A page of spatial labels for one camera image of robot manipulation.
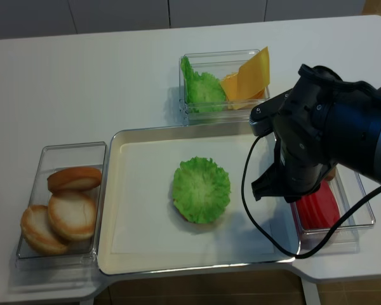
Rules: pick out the cream metal tray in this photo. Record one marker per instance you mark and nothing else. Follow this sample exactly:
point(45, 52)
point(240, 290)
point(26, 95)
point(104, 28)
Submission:
point(141, 231)

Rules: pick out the clear plastic bun container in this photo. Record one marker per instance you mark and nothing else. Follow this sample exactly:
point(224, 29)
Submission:
point(53, 159)

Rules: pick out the green lettuce leaf on bun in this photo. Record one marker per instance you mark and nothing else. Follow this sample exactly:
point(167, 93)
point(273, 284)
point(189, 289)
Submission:
point(202, 190)

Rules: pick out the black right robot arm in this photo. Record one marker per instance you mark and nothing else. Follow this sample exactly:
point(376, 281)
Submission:
point(322, 122)

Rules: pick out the bun half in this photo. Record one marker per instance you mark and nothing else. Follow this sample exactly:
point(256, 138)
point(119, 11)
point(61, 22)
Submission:
point(38, 234)
point(82, 178)
point(72, 215)

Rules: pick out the yellow cheese slice upright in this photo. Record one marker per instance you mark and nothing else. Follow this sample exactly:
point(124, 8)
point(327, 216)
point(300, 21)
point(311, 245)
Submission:
point(254, 76)

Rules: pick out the dark wrist camera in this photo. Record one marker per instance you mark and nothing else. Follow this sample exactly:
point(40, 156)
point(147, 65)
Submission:
point(261, 115)

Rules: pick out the middle bun half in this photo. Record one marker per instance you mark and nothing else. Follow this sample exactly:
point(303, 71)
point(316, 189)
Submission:
point(72, 215)

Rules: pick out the red tomato slices stack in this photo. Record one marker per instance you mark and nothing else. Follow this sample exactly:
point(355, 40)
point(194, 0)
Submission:
point(318, 210)

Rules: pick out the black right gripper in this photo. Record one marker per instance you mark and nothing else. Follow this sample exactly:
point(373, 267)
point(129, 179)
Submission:
point(302, 162)

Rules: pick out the top bun half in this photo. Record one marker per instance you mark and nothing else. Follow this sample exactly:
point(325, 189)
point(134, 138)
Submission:
point(82, 178)

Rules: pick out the front bun half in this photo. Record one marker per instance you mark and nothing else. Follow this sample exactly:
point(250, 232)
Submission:
point(38, 234)

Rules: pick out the clear lettuce cheese container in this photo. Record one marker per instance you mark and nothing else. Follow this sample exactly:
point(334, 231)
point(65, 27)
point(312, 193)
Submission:
point(219, 64)

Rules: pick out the orange cheese slice lower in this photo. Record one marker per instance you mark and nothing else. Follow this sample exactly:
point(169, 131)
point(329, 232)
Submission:
point(229, 86)

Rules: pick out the green lettuce in container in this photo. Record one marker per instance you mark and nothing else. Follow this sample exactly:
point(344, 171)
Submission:
point(204, 91)

